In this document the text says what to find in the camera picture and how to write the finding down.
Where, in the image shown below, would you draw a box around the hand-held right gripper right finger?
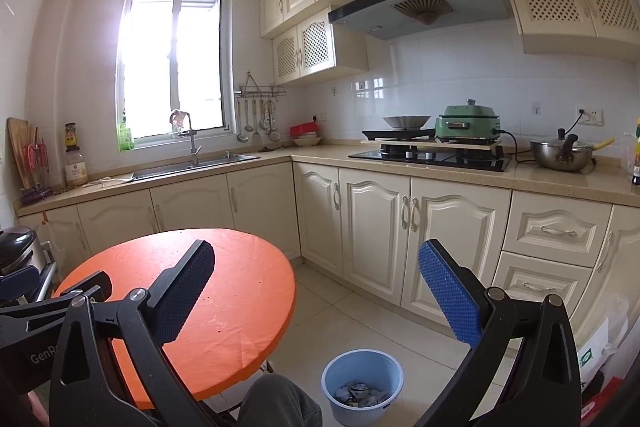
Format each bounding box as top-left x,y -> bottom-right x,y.
415,239 -> 583,427

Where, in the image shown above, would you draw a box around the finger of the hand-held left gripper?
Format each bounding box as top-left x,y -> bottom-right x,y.
52,271 -> 112,304
0,299 -> 76,351

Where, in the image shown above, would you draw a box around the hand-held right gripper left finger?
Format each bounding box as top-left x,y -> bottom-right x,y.
49,239 -> 221,427

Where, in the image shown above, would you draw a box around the blue plastic basin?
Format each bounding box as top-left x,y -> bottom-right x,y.
321,348 -> 405,427

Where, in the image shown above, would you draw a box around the orange round table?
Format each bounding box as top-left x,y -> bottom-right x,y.
52,228 -> 297,412

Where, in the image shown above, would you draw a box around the black kitchen appliance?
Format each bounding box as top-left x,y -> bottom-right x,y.
0,229 -> 38,275

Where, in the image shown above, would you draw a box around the cream cabinet drawer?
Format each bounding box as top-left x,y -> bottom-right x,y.
502,202 -> 613,268
492,252 -> 593,324

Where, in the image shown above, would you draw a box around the cream base cabinets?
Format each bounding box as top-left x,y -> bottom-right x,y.
15,152 -> 640,358

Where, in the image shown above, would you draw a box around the clear oil jar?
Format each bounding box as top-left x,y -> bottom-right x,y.
65,146 -> 89,188

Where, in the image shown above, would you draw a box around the stainless steel sink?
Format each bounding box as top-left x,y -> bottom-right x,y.
132,152 -> 261,180

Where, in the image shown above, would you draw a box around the black glass gas hob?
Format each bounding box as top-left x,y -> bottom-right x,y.
347,146 -> 511,172

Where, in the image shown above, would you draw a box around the green dish soap bottle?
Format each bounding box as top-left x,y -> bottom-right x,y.
117,119 -> 136,152

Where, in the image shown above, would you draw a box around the person's grey trouser leg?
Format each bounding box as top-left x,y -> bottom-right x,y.
237,374 -> 323,427

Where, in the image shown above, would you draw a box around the white rice bag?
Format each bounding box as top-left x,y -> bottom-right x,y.
575,297 -> 631,388

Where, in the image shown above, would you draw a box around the wooden cutting board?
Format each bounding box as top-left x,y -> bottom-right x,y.
6,117 -> 38,202

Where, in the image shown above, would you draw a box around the metal ladle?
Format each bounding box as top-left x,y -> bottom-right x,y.
236,99 -> 249,144

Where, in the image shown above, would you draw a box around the green electric cooking pot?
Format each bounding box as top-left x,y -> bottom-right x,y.
434,99 -> 502,142

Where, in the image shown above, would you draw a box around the black induction cooker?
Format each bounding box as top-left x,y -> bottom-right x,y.
362,127 -> 436,141

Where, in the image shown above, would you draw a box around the metal wok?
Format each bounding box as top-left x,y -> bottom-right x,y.
382,114 -> 432,131

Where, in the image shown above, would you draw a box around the metal spatula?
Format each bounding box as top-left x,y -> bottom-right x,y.
268,99 -> 282,142

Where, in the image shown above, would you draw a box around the kitchen window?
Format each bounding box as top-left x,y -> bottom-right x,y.
116,0 -> 233,152

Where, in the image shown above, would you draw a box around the small lattice door cabinet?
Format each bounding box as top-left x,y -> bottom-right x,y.
272,19 -> 371,86

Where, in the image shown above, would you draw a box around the metal rack frame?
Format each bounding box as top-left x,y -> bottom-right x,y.
35,242 -> 56,303

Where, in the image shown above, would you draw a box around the white cable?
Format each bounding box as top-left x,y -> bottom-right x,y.
82,176 -> 136,188

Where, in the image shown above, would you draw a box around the black power cable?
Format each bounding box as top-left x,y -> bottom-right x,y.
500,129 -> 538,166

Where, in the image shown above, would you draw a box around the steel pan with handle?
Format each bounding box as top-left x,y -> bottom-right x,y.
530,129 -> 596,172

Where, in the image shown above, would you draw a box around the black plug cable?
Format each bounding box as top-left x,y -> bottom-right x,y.
557,109 -> 586,142

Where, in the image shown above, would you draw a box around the metal wall utensil rack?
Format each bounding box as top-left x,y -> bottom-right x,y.
235,72 -> 287,100

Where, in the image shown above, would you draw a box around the white wall socket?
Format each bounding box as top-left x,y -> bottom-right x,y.
575,106 -> 604,126

